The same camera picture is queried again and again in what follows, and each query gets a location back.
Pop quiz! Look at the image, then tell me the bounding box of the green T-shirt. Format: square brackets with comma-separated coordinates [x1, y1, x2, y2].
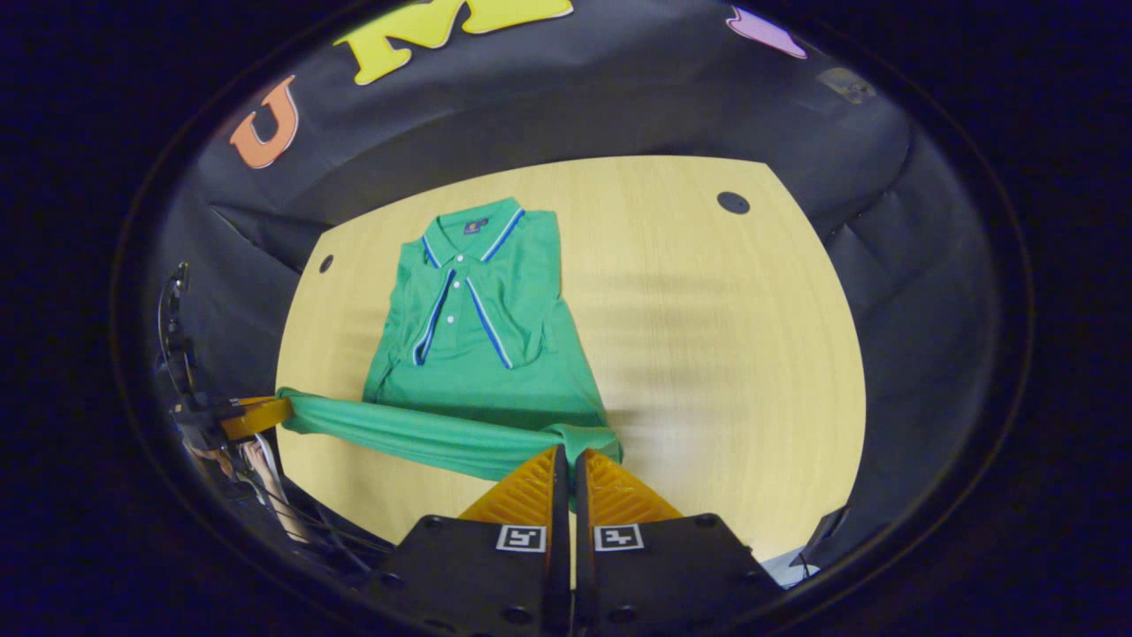
[276, 196, 624, 514]

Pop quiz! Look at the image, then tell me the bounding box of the black camera cable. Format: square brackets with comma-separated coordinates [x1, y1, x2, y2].
[252, 478, 394, 576]

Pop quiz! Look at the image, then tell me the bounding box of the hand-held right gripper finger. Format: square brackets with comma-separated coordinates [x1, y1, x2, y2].
[573, 449, 788, 637]
[367, 445, 571, 637]

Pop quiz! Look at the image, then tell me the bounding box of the black backdrop cloth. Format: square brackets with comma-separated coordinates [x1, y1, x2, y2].
[155, 0, 1000, 567]

